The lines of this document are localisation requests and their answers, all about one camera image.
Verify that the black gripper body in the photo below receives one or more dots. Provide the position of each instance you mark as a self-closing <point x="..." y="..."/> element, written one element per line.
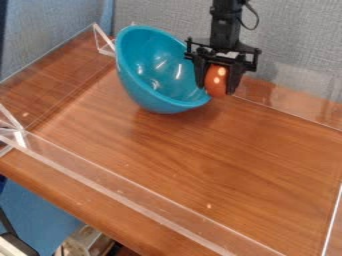
<point x="239" y="57"/>

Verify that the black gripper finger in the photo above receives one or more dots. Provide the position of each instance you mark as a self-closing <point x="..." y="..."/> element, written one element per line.
<point x="236" y="71"/>
<point x="200" y="66"/>

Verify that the brown and white toy mushroom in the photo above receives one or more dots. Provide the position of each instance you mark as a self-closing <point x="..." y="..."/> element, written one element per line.
<point x="215" y="80"/>

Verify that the dark stand at left edge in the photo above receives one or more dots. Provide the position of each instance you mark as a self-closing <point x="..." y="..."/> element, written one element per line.
<point x="12" y="246"/>

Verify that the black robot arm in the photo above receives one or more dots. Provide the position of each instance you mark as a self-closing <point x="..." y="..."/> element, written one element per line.
<point x="226" y="24"/>

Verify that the blue plastic bowl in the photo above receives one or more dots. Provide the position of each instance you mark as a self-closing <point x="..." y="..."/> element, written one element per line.
<point x="155" y="73"/>

